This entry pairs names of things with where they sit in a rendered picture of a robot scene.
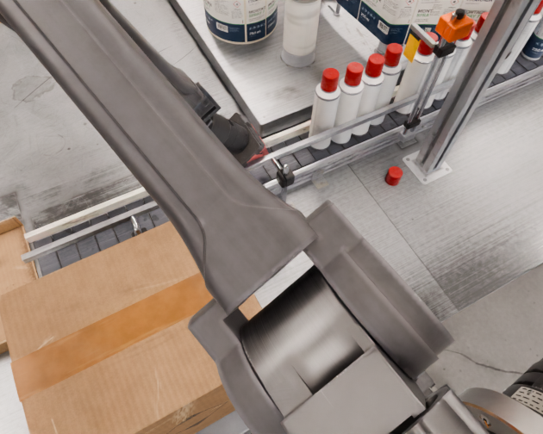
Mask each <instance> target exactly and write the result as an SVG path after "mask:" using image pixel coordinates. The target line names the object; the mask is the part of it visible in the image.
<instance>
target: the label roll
mask: <svg viewBox="0 0 543 434"><path fill-rule="evenodd" d="M203 3H204V10H205V18H206V24H207V28H208V30H209V31H210V33H212V34H213V35H214V36H215V37H216V38H217V39H219V40H223V41H225V42H228V43H233V44H251V43H254V42H258V41H261V40H263V39H265V38H266V37H268V36H269V35H270V34H272V32H273V31H274V30H275V28H276V26H277V20H278V0H203Z"/></svg>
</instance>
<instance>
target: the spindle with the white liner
mask: <svg viewBox="0 0 543 434"><path fill-rule="evenodd" d="M320 8H321V0H285V5H284V41H283V51H282V59H283V61H284V62H285V63H286V64H288V65H291V66H295V67H304V66H307V65H310V64H311V63H312V62H313V61H314V59H315V43H316V36H317V29H318V22H319V14H320Z"/></svg>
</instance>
